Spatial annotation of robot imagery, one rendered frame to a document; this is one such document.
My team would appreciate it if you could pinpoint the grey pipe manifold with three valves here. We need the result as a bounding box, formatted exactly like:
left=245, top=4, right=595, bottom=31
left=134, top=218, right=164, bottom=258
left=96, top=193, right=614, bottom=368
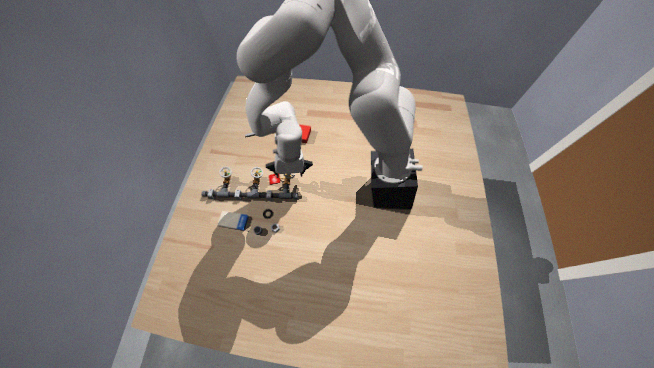
left=201, top=167, right=298, bottom=201

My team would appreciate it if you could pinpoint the red flat block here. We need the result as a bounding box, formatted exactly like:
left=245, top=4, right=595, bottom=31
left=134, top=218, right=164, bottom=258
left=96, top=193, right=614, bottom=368
left=299, top=124, right=311, bottom=144

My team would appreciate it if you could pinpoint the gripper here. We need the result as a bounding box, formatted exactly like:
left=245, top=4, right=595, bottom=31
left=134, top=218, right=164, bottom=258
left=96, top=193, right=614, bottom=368
left=265, top=150, right=313, bottom=178

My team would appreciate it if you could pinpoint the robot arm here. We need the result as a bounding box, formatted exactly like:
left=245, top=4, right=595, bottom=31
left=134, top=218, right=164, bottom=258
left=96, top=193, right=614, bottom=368
left=237, top=0, right=423, bottom=184

